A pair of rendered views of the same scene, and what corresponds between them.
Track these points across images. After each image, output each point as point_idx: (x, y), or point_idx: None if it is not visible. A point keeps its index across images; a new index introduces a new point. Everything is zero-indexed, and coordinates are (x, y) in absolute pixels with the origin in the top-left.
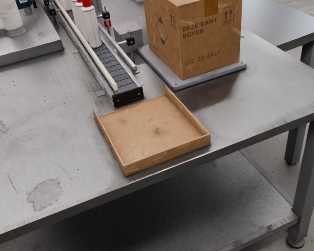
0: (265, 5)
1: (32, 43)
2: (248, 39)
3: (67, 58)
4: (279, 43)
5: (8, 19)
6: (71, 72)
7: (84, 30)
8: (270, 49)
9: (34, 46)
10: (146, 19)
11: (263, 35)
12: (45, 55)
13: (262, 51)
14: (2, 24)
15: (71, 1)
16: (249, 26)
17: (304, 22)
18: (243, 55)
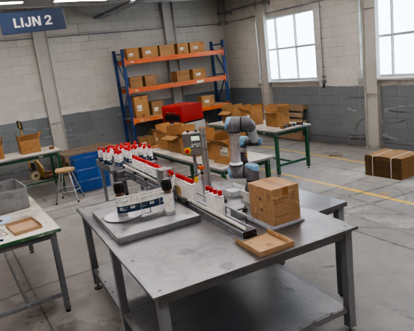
0: (309, 194)
1: (184, 217)
2: (303, 209)
3: (206, 224)
4: (319, 210)
5: (169, 205)
6: (211, 229)
7: (216, 208)
8: (315, 213)
9: (186, 219)
10: (250, 200)
11: (311, 207)
12: (191, 223)
13: (311, 214)
14: (158, 211)
15: (206, 194)
16: (302, 204)
17: (331, 201)
18: (301, 216)
